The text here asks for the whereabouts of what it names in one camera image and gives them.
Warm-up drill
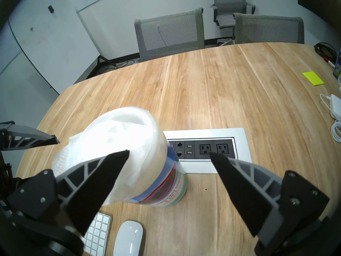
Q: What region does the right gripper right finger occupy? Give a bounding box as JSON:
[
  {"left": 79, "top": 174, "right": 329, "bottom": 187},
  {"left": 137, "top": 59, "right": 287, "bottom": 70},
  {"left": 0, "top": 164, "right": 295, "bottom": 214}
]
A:
[{"left": 209, "top": 151, "right": 330, "bottom": 246}]

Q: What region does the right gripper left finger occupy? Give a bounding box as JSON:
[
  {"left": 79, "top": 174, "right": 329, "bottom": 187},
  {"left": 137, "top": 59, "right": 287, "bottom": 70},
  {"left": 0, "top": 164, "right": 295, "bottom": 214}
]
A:
[{"left": 7, "top": 150, "right": 130, "bottom": 236}]

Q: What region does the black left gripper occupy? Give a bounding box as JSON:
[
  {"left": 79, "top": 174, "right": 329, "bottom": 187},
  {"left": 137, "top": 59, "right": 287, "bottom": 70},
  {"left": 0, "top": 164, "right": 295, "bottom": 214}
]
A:
[{"left": 0, "top": 121, "right": 60, "bottom": 204}]

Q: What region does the white disinfecting wipe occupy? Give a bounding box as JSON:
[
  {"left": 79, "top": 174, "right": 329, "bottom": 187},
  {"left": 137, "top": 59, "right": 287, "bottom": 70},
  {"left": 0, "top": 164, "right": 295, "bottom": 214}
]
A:
[{"left": 52, "top": 107, "right": 160, "bottom": 205}]

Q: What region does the green blue wipes canister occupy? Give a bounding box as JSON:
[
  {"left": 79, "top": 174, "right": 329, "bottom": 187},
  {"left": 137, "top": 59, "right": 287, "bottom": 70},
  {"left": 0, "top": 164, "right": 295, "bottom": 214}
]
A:
[{"left": 52, "top": 107, "right": 187, "bottom": 207}]

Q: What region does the white slim keyboard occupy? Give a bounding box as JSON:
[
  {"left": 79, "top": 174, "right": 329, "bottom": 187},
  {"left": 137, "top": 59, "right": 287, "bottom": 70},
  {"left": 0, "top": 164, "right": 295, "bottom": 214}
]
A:
[{"left": 80, "top": 211, "right": 112, "bottom": 256}]

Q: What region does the white computer mouse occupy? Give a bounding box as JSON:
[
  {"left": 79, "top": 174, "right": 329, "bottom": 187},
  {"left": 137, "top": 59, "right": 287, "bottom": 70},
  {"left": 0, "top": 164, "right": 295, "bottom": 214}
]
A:
[{"left": 113, "top": 221, "right": 144, "bottom": 256}]

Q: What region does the silver table power outlet panel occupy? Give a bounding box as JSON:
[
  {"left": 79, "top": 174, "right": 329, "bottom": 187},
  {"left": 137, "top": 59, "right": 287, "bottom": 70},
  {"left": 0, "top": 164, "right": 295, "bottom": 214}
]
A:
[{"left": 163, "top": 128, "right": 253, "bottom": 174}]

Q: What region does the white mobile whiteboard on stand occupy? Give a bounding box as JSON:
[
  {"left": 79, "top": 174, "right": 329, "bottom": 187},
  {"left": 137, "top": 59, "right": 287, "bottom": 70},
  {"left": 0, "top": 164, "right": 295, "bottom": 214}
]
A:
[{"left": 8, "top": 0, "right": 117, "bottom": 96}]

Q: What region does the yellow sticky note pad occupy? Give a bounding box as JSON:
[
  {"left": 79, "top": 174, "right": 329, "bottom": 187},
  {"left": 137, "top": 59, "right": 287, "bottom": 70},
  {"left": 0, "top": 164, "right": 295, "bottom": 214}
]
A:
[{"left": 302, "top": 71, "right": 324, "bottom": 86}]

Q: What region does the whiteboard cleaner spray bottle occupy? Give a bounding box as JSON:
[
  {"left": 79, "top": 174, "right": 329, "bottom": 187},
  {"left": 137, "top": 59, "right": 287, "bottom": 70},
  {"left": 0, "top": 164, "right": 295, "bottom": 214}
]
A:
[{"left": 333, "top": 50, "right": 341, "bottom": 78}]

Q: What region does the grey mesh chair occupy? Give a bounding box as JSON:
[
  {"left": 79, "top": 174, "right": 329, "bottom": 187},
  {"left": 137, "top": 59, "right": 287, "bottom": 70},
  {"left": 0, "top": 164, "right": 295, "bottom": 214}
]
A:
[
  {"left": 233, "top": 13, "right": 305, "bottom": 45},
  {"left": 134, "top": 7, "right": 205, "bottom": 62}
]

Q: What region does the grey office chair with armrests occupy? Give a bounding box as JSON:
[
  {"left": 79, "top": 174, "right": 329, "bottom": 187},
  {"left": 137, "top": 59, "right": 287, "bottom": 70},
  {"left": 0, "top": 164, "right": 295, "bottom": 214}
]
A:
[{"left": 210, "top": 0, "right": 255, "bottom": 46}]

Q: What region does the black cable bundle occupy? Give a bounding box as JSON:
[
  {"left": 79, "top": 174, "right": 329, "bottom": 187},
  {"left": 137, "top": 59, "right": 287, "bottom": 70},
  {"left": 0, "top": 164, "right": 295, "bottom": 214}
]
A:
[{"left": 99, "top": 59, "right": 137, "bottom": 72}]

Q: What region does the white charger with cable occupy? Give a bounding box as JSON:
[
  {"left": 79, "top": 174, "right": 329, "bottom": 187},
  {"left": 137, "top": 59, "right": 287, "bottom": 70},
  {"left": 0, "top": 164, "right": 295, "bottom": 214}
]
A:
[{"left": 320, "top": 94, "right": 341, "bottom": 143}]

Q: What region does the black coiled cable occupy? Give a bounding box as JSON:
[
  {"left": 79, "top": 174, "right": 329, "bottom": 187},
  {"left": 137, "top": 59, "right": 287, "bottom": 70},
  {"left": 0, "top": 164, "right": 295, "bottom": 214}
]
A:
[{"left": 314, "top": 43, "right": 336, "bottom": 62}]

